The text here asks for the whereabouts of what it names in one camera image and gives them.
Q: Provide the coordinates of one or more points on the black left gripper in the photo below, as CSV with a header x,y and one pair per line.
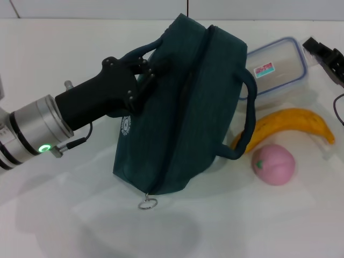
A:
x,y
94,99

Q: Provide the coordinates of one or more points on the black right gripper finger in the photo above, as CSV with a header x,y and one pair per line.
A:
x,y
334,76
326,53

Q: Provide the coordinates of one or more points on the clear blue-rimmed food container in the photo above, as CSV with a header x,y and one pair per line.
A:
x,y
276,70

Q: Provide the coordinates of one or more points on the teal blue lunch bag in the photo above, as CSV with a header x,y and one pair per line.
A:
x,y
193,107

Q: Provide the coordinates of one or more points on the yellow banana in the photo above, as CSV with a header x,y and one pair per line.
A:
x,y
290,121

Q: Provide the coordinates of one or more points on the pink peach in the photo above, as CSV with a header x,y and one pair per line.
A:
x,y
274,166

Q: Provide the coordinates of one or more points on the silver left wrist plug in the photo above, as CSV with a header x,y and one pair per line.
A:
x,y
69,85

